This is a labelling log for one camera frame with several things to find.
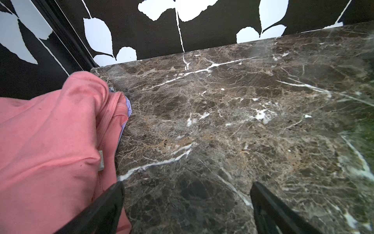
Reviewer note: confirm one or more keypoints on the black corner frame post left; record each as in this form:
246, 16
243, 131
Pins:
53, 14

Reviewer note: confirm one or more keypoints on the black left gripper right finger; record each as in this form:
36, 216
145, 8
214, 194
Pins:
272, 216

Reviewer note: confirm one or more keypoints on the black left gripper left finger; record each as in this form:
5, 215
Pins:
100, 217

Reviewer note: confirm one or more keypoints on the pink folded t-shirt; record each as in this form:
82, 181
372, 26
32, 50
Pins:
57, 156

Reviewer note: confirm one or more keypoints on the lavender folded t-shirt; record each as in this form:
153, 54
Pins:
121, 116

